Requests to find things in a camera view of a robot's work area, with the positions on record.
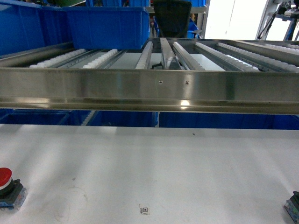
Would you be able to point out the red mushroom push button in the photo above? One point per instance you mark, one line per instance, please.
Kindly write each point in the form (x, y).
(12, 192)

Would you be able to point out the blue bin upper shelf centre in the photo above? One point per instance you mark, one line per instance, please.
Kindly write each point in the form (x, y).
(108, 27)

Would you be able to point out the blue bin shelf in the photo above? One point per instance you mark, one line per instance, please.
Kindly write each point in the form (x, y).
(108, 27)
(25, 26)

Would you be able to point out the blue bin upper shelf left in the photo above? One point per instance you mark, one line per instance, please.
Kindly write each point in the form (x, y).
(25, 26)

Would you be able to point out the blue bin lower centre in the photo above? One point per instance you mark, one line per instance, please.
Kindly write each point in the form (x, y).
(124, 119)

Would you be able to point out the blue bin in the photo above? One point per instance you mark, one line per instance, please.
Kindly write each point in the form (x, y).
(43, 117)
(124, 119)
(228, 121)

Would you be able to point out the stainless steel flow rack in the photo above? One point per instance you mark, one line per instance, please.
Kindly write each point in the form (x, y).
(167, 75)

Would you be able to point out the blue bin lower right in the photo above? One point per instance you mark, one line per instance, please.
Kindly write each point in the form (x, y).
(228, 121)

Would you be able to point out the black office chair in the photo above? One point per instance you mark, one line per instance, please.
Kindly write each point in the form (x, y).
(172, 17)

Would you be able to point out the small QR code sticker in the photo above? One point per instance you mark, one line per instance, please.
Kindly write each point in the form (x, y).
(144, 208)

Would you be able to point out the blue bin lower left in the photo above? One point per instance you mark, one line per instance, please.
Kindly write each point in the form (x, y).
(43, 117)

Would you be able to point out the green push button switch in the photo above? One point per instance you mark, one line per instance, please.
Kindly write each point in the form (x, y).
(292, 207)

